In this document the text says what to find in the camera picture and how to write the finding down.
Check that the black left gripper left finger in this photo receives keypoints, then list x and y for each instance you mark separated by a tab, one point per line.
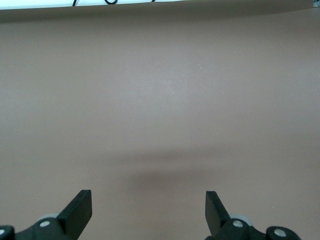
75	217

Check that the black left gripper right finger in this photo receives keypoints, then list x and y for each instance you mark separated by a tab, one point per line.
216	217

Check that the small metal table bracket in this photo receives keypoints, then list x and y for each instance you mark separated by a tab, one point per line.
316	3

